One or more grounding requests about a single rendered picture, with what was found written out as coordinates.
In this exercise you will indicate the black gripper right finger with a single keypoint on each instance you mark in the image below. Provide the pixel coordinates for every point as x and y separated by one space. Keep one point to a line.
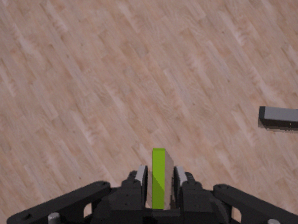
198 204

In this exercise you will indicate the grey rod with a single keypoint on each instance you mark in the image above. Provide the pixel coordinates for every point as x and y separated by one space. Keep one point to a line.
278 113

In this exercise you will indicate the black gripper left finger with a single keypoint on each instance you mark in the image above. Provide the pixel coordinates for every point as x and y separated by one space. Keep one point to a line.
129 199

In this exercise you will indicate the lime green rod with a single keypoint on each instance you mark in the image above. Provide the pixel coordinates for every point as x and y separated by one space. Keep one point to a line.
158 178

